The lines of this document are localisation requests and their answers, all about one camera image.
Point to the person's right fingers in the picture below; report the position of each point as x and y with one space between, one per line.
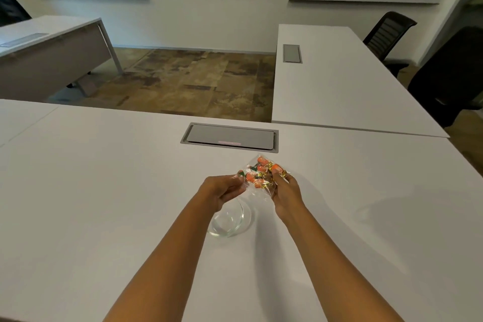
281 179

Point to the black mesh office chair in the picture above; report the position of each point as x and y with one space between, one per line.
390 37

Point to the person's left forearm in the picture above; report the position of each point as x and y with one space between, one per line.
169 257

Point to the clear plastic candy bag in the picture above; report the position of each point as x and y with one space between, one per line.
260 178

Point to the clear glass bowl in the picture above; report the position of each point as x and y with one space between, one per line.
230 221

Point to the person's right hand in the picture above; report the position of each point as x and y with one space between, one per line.
287 197

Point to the pile of orange wrapped candies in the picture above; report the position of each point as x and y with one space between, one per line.
261 172

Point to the person's left hand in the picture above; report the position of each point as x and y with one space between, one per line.
217 191

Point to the person's left fingers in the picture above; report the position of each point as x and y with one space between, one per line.
236 182

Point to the long white desk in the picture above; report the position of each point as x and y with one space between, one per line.
339 87

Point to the black solid-back office chair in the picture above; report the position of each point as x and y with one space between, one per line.
449 76

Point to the white desk with metal legs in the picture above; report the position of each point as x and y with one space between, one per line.
49 57

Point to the person's right forearm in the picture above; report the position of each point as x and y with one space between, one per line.
332 265

